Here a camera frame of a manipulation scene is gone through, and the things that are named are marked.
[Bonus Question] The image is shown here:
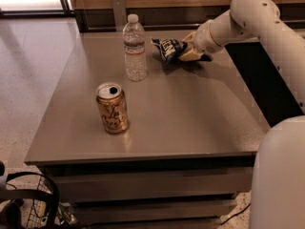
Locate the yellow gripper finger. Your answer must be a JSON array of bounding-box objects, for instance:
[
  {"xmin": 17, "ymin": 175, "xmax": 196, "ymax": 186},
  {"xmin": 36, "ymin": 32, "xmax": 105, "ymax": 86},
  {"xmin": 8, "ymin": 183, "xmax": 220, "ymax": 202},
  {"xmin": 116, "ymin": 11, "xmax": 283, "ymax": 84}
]
[
  {"xmin": 178, "ymin": 45, "xmax": 213, "ymax": 62},
  {"xmin": 183, "ymin": 31, "xmax": 195, "ymax": 44}
]

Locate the grey drawer cabinet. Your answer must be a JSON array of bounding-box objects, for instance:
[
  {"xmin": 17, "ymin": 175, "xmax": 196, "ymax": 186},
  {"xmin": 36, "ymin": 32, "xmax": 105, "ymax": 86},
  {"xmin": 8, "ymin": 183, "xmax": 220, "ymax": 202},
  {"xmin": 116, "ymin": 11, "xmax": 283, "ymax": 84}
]
[{"xmin": 26, "ymin": 33, "xmax": 269, "ymax": 229}]

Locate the left metal wall bracket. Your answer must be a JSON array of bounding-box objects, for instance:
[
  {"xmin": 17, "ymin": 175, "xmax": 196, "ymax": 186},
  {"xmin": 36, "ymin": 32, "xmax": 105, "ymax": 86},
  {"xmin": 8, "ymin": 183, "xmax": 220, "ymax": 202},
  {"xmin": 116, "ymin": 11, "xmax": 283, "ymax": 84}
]
[{"xmin": 112, "ymin": 0, "xmax": 127, "ymax": 31}]

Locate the gold LaCroix soda can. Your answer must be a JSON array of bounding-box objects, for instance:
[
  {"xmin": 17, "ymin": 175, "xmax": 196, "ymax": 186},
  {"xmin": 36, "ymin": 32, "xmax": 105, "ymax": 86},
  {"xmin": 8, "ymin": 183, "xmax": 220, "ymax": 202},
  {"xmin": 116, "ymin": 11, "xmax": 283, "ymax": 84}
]
[{"xmin": 96, "ymin": 82, "xmax": 129, "ymax": 134}]

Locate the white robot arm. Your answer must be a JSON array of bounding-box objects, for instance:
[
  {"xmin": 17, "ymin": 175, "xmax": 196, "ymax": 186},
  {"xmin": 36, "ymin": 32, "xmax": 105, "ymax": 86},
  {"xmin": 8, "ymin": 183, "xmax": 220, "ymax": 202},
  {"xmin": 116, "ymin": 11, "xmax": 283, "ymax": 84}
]
[{"xmin": 179, "ymin": 0, "xmax": 305, "ymax": 229}]

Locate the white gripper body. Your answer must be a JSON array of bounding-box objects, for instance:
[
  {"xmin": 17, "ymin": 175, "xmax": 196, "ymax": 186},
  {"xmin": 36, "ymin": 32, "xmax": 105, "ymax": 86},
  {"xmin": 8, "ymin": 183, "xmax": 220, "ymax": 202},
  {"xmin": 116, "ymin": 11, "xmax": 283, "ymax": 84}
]
[{"xmin": 193, "ymin": 20, "xmax": 222, "ymax": 54}]

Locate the black strap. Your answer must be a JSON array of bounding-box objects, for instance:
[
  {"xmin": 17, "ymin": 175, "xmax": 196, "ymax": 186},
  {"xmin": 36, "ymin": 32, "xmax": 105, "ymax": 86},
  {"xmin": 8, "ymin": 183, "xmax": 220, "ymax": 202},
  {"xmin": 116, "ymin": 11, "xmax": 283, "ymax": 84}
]
[{"xmin": 0, "ymin": 171, "xmax": 61, "ymax": 229}]

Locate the blue chip bag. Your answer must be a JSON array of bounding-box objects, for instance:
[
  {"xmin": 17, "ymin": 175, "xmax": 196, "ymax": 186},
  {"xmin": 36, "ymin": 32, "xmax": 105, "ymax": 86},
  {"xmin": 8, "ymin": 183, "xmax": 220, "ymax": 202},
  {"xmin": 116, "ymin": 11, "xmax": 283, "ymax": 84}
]
[{"xmin": 151, "ymin": 38, "xmax": 188, "ymax": 64}]

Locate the black power cable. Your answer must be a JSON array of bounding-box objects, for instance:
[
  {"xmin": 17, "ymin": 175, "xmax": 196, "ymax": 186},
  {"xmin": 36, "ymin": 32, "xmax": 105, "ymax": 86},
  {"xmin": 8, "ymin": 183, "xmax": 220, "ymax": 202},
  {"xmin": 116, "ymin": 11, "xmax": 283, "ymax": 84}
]
[{"xmin": 219, "ymin": 201, "xmax": 252, "ymax": 226}]

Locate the clear plastic water bottle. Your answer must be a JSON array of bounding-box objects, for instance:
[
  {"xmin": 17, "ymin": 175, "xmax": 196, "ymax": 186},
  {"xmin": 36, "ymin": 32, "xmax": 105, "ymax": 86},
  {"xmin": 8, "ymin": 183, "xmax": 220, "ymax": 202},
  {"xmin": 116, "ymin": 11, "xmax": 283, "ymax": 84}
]
[{"xmin": 122, "ymin": 13, "xmax": 148, "ymax": 82}]

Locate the black wire basket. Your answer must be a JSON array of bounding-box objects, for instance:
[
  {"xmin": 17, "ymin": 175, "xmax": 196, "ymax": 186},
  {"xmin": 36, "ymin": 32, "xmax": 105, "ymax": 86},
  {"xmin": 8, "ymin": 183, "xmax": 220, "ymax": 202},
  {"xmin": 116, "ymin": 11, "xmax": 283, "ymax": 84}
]
[{"xmin": 26, "ymin": 175, "xmax": 82, "ymax": 229}]

